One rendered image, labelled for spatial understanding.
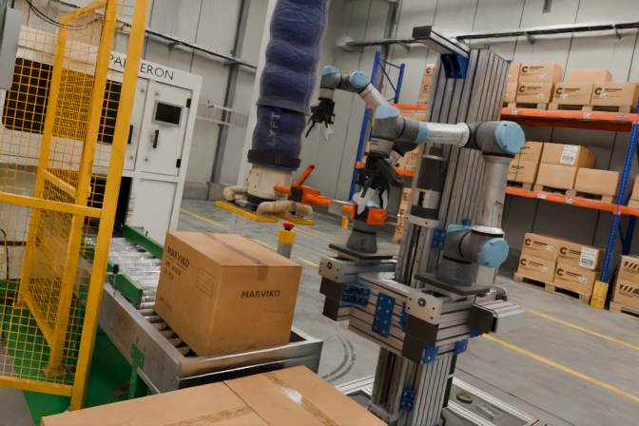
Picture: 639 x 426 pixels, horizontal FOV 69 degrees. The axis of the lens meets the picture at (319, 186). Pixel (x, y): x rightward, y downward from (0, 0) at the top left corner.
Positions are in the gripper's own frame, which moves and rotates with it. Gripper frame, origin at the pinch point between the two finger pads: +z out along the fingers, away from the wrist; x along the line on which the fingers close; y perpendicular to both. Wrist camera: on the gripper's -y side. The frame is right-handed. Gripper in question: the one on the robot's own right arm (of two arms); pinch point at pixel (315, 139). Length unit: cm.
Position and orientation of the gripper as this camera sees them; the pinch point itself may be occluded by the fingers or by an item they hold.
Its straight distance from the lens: 227.9
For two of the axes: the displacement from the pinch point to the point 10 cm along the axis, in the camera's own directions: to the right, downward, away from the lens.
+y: 7.1, 0.9, 7.0
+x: -6.8, -1.6, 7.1
